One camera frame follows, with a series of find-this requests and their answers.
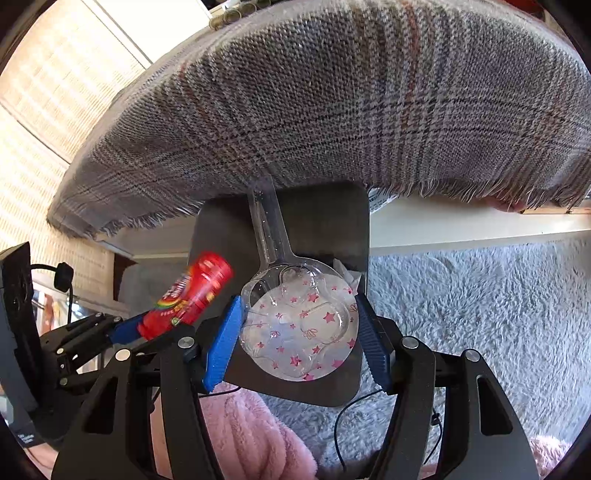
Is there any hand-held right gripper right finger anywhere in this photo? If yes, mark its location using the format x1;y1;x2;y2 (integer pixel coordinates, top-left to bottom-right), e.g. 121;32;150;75
355;293;550;480

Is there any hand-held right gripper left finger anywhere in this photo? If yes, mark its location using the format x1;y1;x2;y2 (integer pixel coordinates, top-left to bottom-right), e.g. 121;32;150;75
51;295;243;480

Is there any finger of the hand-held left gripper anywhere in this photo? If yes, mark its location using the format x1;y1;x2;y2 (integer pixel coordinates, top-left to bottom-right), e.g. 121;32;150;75
58;342;122;372
68;314;145;346

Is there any red candy tube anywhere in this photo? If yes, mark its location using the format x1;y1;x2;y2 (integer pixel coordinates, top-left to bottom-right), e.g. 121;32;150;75
137;251;234;341

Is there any clear plastic scoop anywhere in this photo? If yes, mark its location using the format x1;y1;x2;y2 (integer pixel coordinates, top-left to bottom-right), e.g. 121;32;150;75
240;178;361;383

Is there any crumpled white tissue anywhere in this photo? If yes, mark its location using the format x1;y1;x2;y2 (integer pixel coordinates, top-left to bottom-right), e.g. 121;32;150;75
332;258;365;296

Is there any pink fuzzy robe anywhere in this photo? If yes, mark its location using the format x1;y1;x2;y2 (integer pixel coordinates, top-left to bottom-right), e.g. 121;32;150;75
152;382;319;480

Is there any grey shaggy rug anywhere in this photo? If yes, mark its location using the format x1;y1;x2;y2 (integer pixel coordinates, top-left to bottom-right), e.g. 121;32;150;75
117;240;591;468

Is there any white low table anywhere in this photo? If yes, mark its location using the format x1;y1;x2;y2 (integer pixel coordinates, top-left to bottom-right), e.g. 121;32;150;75
369;194;591;257

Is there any woven rattan screen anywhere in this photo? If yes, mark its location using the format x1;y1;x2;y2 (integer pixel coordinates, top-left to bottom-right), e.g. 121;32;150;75
0;0;208;278

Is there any plaid woven blanket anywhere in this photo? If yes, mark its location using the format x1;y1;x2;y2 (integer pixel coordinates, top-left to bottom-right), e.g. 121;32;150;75
46;0;591;241

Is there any thin black cable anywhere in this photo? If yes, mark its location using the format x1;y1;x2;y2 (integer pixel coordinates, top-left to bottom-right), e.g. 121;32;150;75
333;387;444;468

